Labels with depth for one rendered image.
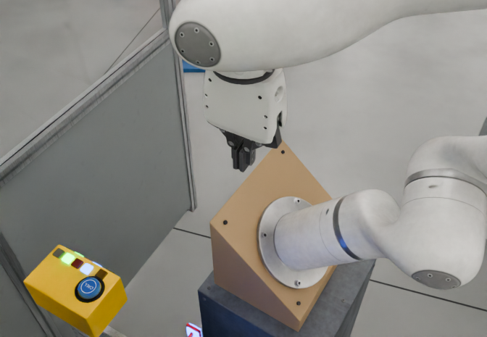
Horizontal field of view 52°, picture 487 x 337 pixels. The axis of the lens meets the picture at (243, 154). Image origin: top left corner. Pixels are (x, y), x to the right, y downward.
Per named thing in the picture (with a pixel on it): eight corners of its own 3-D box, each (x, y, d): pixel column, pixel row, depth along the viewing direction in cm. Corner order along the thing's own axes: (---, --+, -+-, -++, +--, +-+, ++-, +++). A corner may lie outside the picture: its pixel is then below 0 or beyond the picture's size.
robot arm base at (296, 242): (293, 180, 110) (354, 156, 95) (341, 250, 112) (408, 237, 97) (239, 233, 99) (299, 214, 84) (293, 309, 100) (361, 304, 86)
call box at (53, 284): (37, 307, 104) (21, 280, 96) (71, 269, 110) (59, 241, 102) (98, 344, 98) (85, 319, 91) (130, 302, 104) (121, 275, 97)
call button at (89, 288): (75, 294, 95) (72, 289, 94) (89, 277, 97) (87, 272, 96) (91, 304, 93) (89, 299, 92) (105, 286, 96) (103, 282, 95)
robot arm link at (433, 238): (385, 211, 96) (506, 181, 77) (370, 306, 87) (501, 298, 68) (340, 182, 91) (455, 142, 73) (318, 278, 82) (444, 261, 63)
